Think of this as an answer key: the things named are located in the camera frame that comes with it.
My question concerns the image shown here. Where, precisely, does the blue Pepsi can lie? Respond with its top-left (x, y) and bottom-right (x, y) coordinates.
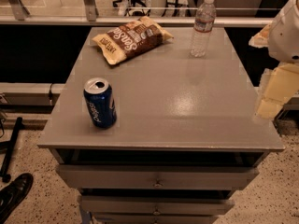
top-left (83, 77), bottom-right (117, 129)

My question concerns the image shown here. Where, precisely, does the clear plastic water bottle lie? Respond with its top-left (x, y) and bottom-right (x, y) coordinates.
top-left (191, 0), bottom-right (216, 57)

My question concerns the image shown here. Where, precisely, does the metal railing post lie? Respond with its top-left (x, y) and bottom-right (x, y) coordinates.
top-left (83, 0), bottom-right (98, 21)

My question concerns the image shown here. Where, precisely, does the top grey drawer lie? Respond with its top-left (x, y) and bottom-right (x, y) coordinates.
top-left (57, 165), bottom-right (259, 190)

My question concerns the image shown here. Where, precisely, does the grey drawer cabinet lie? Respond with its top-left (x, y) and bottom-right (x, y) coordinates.
top-left (39, 28), bottom-right (283, 224)

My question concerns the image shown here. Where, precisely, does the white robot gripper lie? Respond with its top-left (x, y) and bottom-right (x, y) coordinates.
top-left (249, 0), bottom-right (299, 119)

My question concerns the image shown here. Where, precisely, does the black leather shoe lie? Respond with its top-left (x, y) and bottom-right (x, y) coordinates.
top-left (0, 173), bottom-right (34, 224)

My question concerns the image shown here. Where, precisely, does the brown SunChips bag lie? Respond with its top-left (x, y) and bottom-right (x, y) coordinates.
top-left (93, 16), bottom-right (173, 65)

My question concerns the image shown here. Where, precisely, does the grey drawer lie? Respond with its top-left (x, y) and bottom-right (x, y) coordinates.
top-left (78, 196), bottom-right (235, 216)
top-left (57, 165), bottom-right (259, 190)

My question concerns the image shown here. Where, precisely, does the middle grey drawer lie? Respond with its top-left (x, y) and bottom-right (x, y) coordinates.
top-left (78, 196), bottom-right (235, 216)

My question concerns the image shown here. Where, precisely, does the black tripod leg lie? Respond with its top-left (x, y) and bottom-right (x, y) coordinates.
top-left (0, 117), bottom-right (24, 183)

